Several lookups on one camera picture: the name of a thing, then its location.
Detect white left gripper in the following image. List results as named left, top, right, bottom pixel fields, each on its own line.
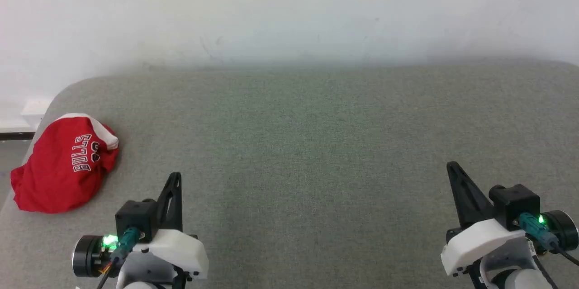
left=72, top=172, right=209, bottom=281

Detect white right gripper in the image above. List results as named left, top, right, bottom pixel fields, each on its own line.
left=441, top=161, right=579, bottom=277

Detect red shorts with white trim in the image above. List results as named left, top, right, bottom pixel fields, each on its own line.
left=10, top=113, right=120, bottom=214

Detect grey fabric sofa cushion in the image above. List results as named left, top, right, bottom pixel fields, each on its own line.
left=0, top=61, right=579, bottom=289

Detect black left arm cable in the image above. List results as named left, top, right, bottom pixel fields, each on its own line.
left=96, top=227, right=142, bottom=289

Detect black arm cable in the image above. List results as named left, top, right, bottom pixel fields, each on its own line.
left=517, top=212, right=579, bottom=268
left=96, top=227, right=142, bottom=289

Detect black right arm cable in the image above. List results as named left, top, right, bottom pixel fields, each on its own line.
left=517, top=212, right=579, bottom=268

